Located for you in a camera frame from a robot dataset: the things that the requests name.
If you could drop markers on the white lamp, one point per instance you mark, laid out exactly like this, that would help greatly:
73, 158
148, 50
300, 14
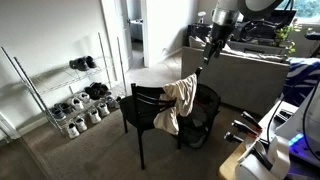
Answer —
201, 15

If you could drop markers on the white panel door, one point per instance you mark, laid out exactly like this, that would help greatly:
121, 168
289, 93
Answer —
115, 33

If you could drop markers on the beige pillow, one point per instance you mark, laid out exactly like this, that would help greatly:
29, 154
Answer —
196, 41

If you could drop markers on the cream cloth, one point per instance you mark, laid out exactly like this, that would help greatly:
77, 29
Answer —
183, 96

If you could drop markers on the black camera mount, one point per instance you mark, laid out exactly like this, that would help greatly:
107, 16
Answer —
313, 35

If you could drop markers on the grey sofa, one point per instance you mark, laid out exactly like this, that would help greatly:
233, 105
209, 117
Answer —
233, 76

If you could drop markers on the black mesh hamper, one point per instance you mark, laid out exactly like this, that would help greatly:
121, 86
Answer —
205, 110

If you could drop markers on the black shoe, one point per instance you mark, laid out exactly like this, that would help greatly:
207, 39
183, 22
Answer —
79, 64
90, 61
101, 88
92, 92

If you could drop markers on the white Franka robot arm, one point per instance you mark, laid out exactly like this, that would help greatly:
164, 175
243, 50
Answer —
260, 5

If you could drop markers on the white sneaker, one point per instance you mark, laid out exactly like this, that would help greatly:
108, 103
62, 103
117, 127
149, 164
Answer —
72, 130
77, 103
84, 97
81, 124
103, 109
94, 116

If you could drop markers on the black orange clamp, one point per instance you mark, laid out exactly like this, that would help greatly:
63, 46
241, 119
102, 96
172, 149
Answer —
245, 127
251, 119
233, 137

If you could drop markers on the dark grey sneaker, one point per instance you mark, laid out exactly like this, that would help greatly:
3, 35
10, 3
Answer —
58, 113
64, 107

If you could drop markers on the black monitor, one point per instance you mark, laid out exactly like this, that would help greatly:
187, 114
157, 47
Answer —
270, 20

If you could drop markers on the black wooden chair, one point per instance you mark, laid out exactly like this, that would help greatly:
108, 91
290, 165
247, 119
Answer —
143, 106

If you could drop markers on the blue white patterned blanket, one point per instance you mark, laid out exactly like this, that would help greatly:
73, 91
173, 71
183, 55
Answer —
300, 80

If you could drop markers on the white frame piece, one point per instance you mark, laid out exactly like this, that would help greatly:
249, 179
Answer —
6, 128

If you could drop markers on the white plastic device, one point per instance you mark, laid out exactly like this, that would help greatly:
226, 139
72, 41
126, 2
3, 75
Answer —
260, 161

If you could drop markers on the green potted plant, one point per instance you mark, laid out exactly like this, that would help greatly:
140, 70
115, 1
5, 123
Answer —
283, 35

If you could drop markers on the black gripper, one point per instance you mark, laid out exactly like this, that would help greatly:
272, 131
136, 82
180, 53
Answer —
220, 33

